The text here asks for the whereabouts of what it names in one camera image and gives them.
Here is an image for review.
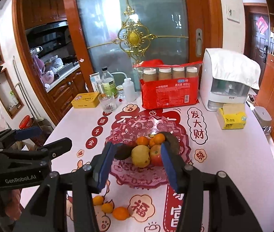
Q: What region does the dark entry door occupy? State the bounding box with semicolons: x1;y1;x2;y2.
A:
248;13;270;66

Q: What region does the white cloth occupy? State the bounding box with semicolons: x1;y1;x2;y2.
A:
206;48;261;90

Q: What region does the red container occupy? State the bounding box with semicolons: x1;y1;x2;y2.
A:
19;115;34;130

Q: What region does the glass tumbler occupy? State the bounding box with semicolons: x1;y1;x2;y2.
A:
98;94;117;113

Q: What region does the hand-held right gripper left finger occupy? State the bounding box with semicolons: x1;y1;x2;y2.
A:
13;142;116;232

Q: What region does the wooden upper kitchen cabinet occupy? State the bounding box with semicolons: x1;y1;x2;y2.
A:
22;0;67;29

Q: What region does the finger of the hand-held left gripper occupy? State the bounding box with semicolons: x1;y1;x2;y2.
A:
0;126;42;151
0;137;73;167

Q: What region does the pink plastic bag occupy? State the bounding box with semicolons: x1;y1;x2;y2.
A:
41;69;55;87

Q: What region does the white carton box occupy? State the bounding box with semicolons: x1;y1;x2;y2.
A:
89;72;103;93

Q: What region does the grey round device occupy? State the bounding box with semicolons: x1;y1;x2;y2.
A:
253;106;272;127

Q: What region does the red paper cup package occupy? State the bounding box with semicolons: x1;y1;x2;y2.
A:
132;59;204;110

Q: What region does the yellow tissue box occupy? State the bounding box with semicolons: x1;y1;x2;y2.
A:
216;103;247;130

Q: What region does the black range hood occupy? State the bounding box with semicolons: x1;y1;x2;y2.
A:
26;21;71;51

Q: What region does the yellow pear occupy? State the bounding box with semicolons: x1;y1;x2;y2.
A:
131;145;150;168

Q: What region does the white countertop appliance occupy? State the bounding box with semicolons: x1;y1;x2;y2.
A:
200;48;251;112

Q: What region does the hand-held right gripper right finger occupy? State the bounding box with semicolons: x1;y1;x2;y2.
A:
161;142;257;232

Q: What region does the white squeeze bottle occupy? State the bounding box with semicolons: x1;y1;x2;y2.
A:
111;72;137;102

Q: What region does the pink glass fruit bowl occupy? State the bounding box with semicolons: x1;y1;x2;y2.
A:
105;115;192;189

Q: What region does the red apple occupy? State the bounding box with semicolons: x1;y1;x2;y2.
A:
149;144;164;167

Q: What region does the person's left hand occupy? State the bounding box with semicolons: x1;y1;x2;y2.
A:
0;187;22;223

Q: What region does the red door decoration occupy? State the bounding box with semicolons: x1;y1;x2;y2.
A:
257;16;269;33

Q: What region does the glass sliding door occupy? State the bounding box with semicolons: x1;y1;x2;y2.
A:
73;0;206;87

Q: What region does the white wall switch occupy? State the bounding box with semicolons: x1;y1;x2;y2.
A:
226;4;241;23

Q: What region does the wooden side cabinet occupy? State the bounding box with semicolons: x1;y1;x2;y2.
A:
255;53;274;167

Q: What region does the clear bottle green label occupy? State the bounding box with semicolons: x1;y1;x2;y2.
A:
100;67;118;99

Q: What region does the yellow tin box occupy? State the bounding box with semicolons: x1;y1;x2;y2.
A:
71;92;101;109

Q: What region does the wooden kitchen cabinet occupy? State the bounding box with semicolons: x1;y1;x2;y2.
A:
46;68;86;124
22;0;67;29

